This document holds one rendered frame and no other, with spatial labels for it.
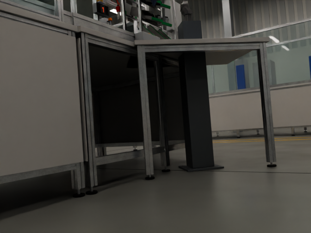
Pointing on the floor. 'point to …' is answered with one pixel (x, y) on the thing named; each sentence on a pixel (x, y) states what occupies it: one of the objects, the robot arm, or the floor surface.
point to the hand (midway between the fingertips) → (153, 1)
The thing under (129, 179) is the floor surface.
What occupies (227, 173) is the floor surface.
